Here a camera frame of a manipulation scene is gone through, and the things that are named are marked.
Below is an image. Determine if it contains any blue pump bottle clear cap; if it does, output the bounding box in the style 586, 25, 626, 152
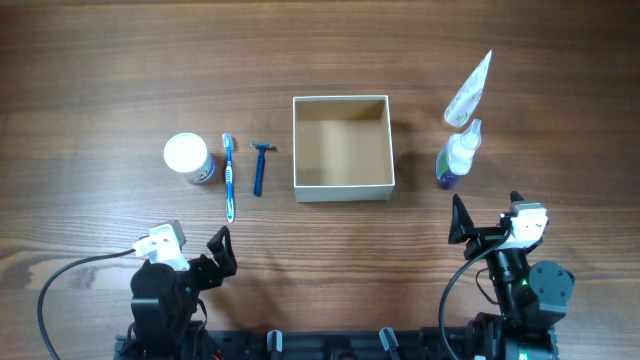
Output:
435, 119, 482, 189

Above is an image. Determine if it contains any blue disposable razor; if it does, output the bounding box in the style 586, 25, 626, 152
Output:
250, 141, 276, 197

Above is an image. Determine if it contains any white cotton swab tub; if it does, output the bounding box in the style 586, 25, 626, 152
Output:
163, 133, 215, 184

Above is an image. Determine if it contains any white floral shampoo tube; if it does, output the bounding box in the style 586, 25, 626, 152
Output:
443, 50, 493, 128

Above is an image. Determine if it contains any blue white toothbrush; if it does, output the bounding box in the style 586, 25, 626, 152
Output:
222, 133, 235, 223

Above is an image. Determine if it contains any white cardboard box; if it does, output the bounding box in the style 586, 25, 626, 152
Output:
292, 95, 396, 202

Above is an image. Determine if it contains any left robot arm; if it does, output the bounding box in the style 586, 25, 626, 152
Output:
114, 221, 238, 359

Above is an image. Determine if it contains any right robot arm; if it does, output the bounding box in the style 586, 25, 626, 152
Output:
438, 191, 575, 359

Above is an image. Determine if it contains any right black cable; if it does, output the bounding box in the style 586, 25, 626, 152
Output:
438, 229, 511, 360

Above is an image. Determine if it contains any black cable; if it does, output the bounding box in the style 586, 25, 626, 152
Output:
37, 248, 137, 360
438, 229, 511, 360

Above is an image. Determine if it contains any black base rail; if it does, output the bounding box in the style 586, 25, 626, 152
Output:
113, 327, 559, 360

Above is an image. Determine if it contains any left black cable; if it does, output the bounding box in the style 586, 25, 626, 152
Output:
37, 248, 137, 360

